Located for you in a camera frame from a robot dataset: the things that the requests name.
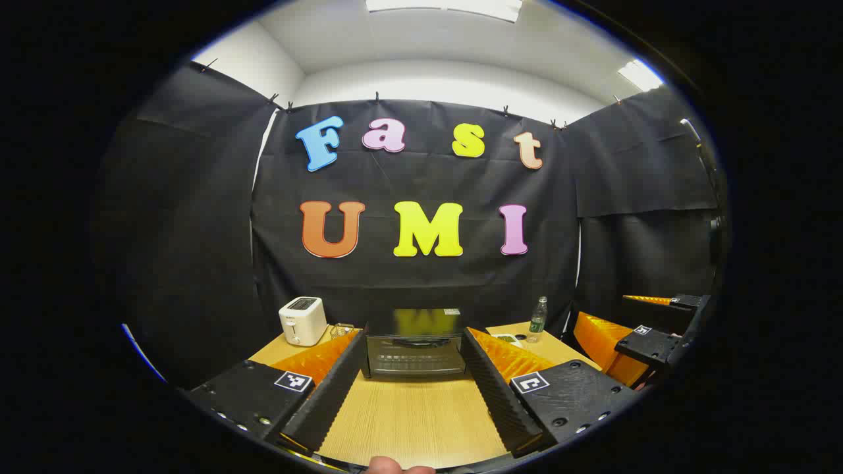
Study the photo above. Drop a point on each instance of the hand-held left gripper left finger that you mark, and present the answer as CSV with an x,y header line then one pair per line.
x,y
332,388

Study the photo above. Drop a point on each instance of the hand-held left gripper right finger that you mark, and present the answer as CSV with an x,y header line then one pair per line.
x,y
497,395

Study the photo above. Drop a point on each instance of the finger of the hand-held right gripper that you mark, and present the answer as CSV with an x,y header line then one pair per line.
x,y
685,301
649,345

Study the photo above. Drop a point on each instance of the black electric oven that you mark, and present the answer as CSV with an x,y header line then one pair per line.
x,y
415,349

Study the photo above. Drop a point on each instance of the small white dish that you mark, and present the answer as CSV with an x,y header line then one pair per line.
x,y
507,340

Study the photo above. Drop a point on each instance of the white toaster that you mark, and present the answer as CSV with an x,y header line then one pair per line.
x,y
301,321

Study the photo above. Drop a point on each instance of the clear plastic water bottle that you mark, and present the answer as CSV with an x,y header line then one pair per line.
x,y
537,322

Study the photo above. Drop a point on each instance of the metal backdrop stand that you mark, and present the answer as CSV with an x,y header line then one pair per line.
x,y
708,171

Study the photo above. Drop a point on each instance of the black backdrop cloth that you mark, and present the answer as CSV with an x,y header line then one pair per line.
x,y
421,283

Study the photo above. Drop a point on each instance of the small ceiling light panel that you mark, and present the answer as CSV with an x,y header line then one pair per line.
x,y
640,74

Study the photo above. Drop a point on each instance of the long ceiling light panel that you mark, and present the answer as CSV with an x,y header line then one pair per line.
x,y
448,6

